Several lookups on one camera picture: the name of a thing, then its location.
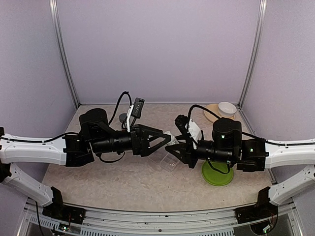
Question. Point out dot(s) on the clear plastic pill organizer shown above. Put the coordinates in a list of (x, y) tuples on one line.
[(163, 159)]

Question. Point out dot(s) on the aluminium frame post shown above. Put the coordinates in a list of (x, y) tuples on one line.
[(254, 52), (58, 32)]

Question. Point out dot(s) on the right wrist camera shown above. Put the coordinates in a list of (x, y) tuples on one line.
[(191, 127)]

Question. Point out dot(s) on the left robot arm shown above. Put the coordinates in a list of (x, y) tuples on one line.
[(72, 149)]

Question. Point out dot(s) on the left aluminium frame post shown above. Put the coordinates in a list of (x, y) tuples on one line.
[(58, 32)]

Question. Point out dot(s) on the green plate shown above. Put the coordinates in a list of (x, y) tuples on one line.
[(217, 174)]

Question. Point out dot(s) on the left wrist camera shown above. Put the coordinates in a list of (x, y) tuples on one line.
[(134, 111)]

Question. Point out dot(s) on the small white pill bottle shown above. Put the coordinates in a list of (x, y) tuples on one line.
[(173, 140)]

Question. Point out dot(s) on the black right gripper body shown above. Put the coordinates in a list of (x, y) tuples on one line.
[(191, 159)]

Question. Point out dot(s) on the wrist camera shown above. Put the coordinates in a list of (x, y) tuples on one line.
[(191, 127), (134, 111)]

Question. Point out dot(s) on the right aluminium frame post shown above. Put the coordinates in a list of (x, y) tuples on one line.
[(254, 52)]

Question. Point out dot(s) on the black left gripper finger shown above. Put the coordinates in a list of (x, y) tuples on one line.
[(153, 132), (155, 143)]

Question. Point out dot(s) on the white ceramic bowl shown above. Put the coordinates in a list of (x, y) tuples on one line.
[(226, 109)]

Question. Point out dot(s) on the grey-capped orange pill bottle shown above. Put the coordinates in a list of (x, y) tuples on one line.
[(122, 119)]

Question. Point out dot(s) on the front aluminium rail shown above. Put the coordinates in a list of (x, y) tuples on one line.
[(208, 221)]

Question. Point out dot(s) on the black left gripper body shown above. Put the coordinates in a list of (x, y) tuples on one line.
[(138, 148)]

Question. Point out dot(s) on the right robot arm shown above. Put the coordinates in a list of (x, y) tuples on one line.
[(251, 155)]

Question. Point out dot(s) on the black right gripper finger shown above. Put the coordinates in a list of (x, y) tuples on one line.
[(179, 151), (184, 136)]

